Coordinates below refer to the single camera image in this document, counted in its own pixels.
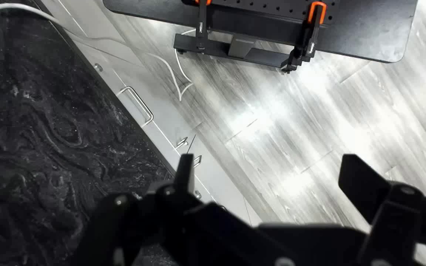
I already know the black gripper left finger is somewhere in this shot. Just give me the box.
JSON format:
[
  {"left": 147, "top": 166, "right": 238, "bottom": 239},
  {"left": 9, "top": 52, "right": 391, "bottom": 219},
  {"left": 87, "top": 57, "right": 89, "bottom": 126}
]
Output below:
[{"left": 173, "top": 154, "right": 194, "bottom": 197}]

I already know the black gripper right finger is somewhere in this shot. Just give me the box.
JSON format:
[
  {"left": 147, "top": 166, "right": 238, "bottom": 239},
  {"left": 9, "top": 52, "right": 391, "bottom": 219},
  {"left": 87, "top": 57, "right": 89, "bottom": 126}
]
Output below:
[{"left": 339, "top": 154, "right": 402, "bottom": 224}]

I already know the black marble countertop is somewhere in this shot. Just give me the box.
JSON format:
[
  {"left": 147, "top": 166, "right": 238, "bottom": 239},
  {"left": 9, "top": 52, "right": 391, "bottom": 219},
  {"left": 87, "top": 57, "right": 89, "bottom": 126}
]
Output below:
[{"left": 0, "top": 13, "right": 173, "bottom": 266}]

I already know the orange black clamp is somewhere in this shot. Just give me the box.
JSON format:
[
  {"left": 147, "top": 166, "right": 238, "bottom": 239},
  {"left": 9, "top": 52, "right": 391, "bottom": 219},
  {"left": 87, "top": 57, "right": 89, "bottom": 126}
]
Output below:
[
  {"left": 195, "top": 0, "right": 210, "bottom": 52},
  {"left": 280, "top": 0, "right": 327, "bottom": 75}
]

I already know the grey cabinet front with handle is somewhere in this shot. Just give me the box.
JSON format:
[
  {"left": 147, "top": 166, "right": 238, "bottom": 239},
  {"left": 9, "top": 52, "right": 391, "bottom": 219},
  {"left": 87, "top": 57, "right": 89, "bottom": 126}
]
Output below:
[{"left": 41, "top": 0, "right": 260, "bottom": 225}]

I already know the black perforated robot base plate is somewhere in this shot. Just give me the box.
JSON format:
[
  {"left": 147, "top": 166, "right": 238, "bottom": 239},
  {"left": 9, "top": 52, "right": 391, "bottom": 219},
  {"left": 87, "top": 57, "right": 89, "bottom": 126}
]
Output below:
[{"left": 102, "top": 0, "right": 420, "bottom": 66}]

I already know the white cable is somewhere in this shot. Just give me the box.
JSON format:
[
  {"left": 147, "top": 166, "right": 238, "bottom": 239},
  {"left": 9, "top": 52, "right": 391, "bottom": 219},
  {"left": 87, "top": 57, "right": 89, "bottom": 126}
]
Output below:
[{"left": 0, "top": 2, "right": 59, "bottom": 26}]

